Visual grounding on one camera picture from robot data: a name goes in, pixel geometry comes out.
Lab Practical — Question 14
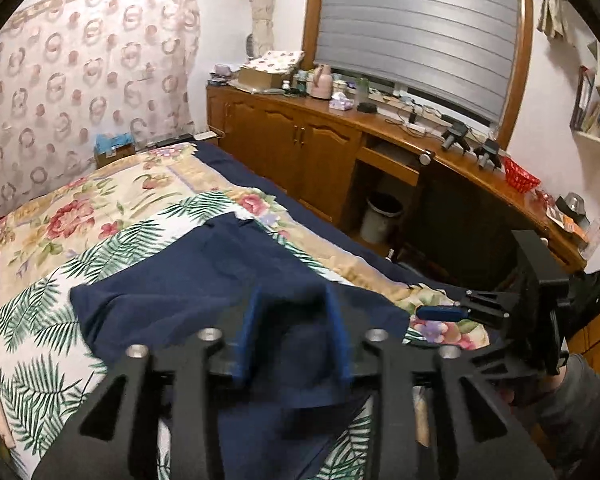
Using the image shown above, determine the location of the blue tissue box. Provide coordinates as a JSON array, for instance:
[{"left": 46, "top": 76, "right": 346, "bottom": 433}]
[{"left": 94, "top": 132, "right": 136, "bottom": 168}]

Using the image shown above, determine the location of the circle pattern lace curtain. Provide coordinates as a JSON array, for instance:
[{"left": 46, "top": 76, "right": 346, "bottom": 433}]
[{"left": 0, "top": 0, "right": 200, "bottom": 218}]

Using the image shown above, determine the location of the cardboard box with cloth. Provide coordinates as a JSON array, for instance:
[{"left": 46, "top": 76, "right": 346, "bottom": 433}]
[{"left": 238, "top": 51, "right": 304, "bottom": 90}]

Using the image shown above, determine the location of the navy blue t-shirt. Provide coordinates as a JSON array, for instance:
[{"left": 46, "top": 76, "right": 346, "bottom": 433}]
[{"left": 69, "top": 214, "right": 408, "bottom": 479}]

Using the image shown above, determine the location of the palm leaf print blanket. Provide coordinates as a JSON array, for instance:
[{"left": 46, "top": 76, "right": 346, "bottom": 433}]
[{"left": 0, "top": 188, "right": 376, "bottom": 480}]

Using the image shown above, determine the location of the navy bed sheet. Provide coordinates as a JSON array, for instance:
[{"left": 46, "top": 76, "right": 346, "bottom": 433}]
[{"left": 196, "top": 142, "right": 465, "bottom": 300}]

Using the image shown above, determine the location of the pink kettle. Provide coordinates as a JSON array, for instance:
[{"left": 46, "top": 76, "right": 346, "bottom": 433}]
[{"left": 310, "top": 64, "right": 332, "bottom": 101}]

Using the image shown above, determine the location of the white wall shelf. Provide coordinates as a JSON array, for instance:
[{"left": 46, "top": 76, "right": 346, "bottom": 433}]
[{"left": 570, "top": 40, "right": 600, "bottom": 144}]

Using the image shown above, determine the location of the wooden sideboard cabinet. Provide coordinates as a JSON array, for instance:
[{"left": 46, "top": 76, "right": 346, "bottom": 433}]
[{"left": 207, "top": 86, "right": 585, "bottom": 284}]

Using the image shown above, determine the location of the grey window blind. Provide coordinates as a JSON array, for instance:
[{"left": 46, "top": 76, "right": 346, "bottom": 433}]
[{"left": 315, "top": 0, "right": 519, "bottom": 122}]

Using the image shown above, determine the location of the red basket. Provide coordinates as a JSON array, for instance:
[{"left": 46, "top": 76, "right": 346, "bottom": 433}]
[{"left": 504, "top": 157, "right": 541, "bottom": 194}]

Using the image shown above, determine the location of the floral quilt bedspread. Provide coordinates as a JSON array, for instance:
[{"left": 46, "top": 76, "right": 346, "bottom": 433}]
[{"left": 0, "top": 140, "right": 491, "bottom": 451}]

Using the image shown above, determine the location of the white waste bin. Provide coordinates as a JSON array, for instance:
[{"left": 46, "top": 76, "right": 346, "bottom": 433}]
[{"left": 360, "top": 192, "right": 404, "bottom": 244}]

